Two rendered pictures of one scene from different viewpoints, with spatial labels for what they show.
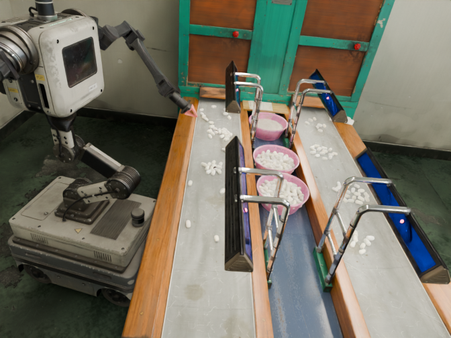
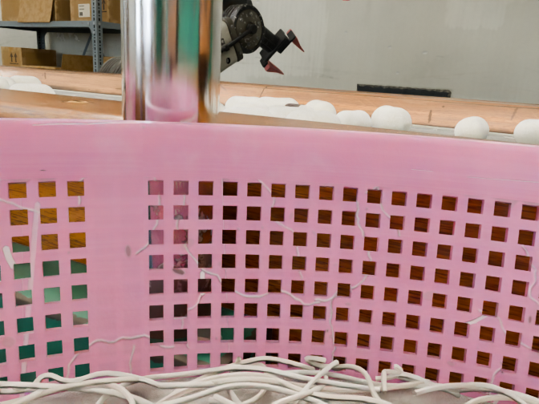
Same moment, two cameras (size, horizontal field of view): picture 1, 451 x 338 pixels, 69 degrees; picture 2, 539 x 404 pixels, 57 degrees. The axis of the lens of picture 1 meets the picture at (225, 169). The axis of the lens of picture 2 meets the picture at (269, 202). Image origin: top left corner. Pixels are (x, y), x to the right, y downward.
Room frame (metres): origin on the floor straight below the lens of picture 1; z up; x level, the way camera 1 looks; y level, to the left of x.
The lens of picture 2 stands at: (2.02, -0.23, 0.78)
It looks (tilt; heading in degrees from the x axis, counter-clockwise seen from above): 15 degrees down; 121
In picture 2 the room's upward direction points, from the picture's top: 3 degrees clockwise
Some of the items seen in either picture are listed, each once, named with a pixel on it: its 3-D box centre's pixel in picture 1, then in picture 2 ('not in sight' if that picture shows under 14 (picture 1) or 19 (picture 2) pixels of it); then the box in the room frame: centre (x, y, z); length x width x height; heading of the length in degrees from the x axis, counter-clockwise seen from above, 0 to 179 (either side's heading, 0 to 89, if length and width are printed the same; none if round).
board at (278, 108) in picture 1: (265, 106); not in sight; (2.26, -0.24, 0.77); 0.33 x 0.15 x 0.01; 94
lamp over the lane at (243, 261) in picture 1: (237, 190); not in sight; (0.88, -0.05, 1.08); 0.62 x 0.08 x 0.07; 4
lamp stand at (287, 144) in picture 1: (306, 118); not in sight; (1.88, -0.46, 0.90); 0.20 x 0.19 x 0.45; 4
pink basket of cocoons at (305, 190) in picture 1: (280, 194); not in sight; (1.32, -0.30, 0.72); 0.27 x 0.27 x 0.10
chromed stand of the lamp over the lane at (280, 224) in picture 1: (252, 229); not in sight; (0.88, -0.13, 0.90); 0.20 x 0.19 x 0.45; 4
